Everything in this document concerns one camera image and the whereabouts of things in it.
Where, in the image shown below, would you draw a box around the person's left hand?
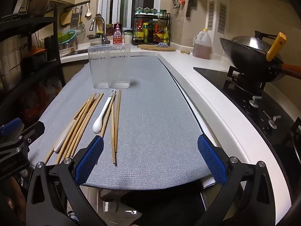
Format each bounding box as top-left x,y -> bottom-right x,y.
0,178 -> 27,226

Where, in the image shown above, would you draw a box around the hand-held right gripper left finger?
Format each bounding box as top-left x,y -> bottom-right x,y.
26,135 -> 105,226

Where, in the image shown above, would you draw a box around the bunch of wooden chopsticks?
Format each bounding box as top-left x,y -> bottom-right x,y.
44,89 -> 122,166

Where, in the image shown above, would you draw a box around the hanging wooden board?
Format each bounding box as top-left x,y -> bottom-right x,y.
60,11 -> 73,26

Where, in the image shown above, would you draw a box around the metal grater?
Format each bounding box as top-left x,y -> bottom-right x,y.
71,8 -> 79,27

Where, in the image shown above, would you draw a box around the white lidded jar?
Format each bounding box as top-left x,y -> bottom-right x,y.
123,30 -> 133,45

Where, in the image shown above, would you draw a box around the black burner grate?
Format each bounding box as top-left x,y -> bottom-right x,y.
289,124 -> 301,163
223,66 -> 266,92

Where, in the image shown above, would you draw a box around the green colander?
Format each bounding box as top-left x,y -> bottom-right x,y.
58,32 -> 71,45

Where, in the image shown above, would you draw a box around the grey table mat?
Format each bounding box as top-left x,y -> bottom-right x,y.
28,56 -> 215,191

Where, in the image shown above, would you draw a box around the steel sink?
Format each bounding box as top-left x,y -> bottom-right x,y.
60,48 -> 90,58

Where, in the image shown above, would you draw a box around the white framed window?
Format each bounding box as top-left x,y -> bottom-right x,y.
97,0 -> 163,44

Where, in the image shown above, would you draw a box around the orange lidded pot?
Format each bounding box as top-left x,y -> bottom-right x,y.
30,47 -> 47,57

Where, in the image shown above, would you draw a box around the metal stove knob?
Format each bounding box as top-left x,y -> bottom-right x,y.
249,96 -> 262,109
268,115 -> 282,129

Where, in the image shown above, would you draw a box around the steel kitchen faucet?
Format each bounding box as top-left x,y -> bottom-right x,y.
89,16 -> 111,45

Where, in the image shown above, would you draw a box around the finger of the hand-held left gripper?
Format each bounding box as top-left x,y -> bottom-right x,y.
17,121 -> 45,144
0,118 -> 24,138

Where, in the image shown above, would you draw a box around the black wok wooden handle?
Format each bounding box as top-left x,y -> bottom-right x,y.
219,37 -> 301,83

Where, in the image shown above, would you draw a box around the black glass cooktop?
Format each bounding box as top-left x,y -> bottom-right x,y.
193,66 -> 301,193

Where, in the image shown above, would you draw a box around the steel wok lid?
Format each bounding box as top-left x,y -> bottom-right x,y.
230,31 -> 283,59

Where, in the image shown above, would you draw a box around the plastic bags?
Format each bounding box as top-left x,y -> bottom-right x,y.
21,80 -> 62,123

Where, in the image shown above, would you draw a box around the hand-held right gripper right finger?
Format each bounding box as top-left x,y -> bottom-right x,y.
197,134 -> 276,226

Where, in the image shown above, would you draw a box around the black wire spice rack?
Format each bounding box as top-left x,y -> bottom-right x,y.
133,11 -> 171,46

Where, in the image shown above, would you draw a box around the black kettle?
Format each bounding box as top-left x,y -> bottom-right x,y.
44,35 -> 58,54

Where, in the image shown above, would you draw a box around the cooking oil jug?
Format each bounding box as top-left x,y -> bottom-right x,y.
192,28 -> 212,60

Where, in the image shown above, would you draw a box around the white spoon striped handle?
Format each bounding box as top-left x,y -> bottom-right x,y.
92,88 -> 116,134

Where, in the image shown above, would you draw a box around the yellow handled utensil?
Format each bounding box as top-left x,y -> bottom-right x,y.
266,32 -> 287,62

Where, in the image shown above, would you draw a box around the hanging cleaver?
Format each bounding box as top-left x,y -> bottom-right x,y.
186,0 -> 195,17

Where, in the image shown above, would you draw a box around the clear plastic utensil holder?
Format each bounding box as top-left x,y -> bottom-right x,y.
87,44 -> 131,89

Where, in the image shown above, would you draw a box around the large steel pot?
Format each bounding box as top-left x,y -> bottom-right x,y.
0,35 -> 23,92

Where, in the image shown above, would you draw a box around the black shelf rack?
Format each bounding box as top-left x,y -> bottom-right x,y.
0,2 -> 66,113

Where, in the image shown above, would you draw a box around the blue plastic basin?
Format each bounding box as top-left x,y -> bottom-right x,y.
63,29 -> 78,45

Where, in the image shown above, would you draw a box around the round wooden cutting board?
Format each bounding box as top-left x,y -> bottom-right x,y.
137,44 -> 177,52

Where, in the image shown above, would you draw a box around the pink detergent bottle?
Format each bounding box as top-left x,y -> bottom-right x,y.
113,22 -> 123,44

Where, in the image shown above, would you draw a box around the black hanging rail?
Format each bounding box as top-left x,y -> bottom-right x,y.
63,0 -> 91,11

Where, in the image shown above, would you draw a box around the narrow wall vent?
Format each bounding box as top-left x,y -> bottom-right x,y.
208,1 -> 215,31

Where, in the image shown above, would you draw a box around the row of spice jars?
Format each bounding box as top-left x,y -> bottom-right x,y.
135,7 -> 167,15

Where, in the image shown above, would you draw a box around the brown glass bowl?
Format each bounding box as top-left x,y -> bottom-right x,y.
27,0 -> 51,17

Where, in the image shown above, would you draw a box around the row of sauce bottles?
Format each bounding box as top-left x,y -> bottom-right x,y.
134,19 -> 170,44

